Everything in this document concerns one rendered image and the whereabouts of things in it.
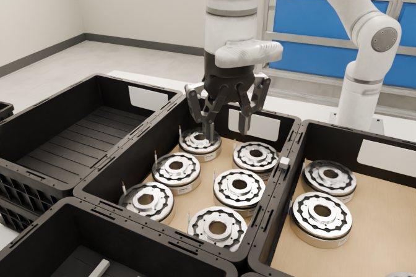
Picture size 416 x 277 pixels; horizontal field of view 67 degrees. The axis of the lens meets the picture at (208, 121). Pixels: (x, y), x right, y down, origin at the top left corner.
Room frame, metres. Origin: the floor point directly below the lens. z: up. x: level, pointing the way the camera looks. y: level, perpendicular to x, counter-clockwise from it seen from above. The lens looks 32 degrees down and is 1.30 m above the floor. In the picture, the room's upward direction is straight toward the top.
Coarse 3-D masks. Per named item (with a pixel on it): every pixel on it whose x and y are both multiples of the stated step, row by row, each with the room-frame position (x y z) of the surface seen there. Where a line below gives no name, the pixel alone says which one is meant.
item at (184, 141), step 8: (192, 128) 0.66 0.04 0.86; (200, 128) 0.66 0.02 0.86; (184, 136) 0.62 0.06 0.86; (216, 136) 0.63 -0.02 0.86; (184, 144) 0.59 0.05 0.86; (192, 144) 0.59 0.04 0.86; (208, 144) 0.59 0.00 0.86; (216, 144) 0.59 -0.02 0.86; (192, 152) 0.56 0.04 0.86; (200, 152) 0.56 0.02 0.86
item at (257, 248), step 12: (312, 120) 0.59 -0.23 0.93; (300, 132) 0.54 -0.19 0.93; (348, 132) 0.54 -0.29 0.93; (360, 132) 0.54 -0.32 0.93; (300, 144) 0.50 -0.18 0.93; (408, 144) 0.50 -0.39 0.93; (288, 156) 0.46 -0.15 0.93; (288, 168) 0.44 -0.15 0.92; (276, 192) 0.37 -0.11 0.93; (276, 204) 0.34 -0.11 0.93; (264, 216) 0.32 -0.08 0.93; (264, 228) 0.31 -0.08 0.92; (264, 240) 0.28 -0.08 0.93; (252, 252) 0.26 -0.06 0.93; (252, 264) 0.24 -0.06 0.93; (276, 276) 0.22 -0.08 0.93; (288, 276) 0.22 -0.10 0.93
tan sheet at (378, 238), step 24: (360, 192) 0.47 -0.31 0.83; (384, 192) 0.47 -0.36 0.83; (408, 192) 0.47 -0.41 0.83; (288, 216) 0.40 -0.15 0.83; (360, 216) 0.40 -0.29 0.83; (384, 216) 0.40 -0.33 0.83; (408, 216) 0.40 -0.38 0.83; (288, 240) 0.35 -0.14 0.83; (360, 240) 0.35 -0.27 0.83; (384, 240) 0.35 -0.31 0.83; (408, 240) 0.35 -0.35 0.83; (288, 264) 0.31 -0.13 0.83; (312, 264) 0.31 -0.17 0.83; (336, 264) 0.31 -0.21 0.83; (360, 264) 0.31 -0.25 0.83; (384, 264) 0.31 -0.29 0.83; (408, 264) 0.31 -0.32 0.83
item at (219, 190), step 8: (224, 176) 0.48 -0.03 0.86; (232, 176) 0.48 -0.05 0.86; (248, 176) 0.48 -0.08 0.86; (256, 176) 0.48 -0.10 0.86; (216, 184) 0.46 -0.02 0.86; (224, 184) 0.46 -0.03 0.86; (256, 184) 0.46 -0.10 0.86; (264, 184) 0.46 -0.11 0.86; (216, 192) 0.43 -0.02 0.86; (224, 192) 0.43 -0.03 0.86; (256, 192) 0.43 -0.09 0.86; (224, 200) 0.41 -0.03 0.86; (232, 200) 0.41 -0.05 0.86; (240, 200) 0.42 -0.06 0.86; (248, 200) 0.42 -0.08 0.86; (256, 200) 0.41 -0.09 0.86
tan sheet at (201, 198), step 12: (228, 144) 0.63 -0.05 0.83; (240, 144) 0.63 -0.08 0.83; (228, 156) 0.58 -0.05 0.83; (204, 168) 0.54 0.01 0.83; (216, 168) 0.54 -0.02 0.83; (228, 168) 0.54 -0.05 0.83; (204, 180) 0.50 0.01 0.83; (192, 192) 0.47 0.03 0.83; (204, 192) 0.47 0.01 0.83; (180, 204) 0.43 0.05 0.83; (192, 204) 0.43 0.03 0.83; (204, 204) 0.43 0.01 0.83; (180, 216) 0.40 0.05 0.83; (192, 216) 0.40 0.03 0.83; (180, 228) 0.38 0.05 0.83
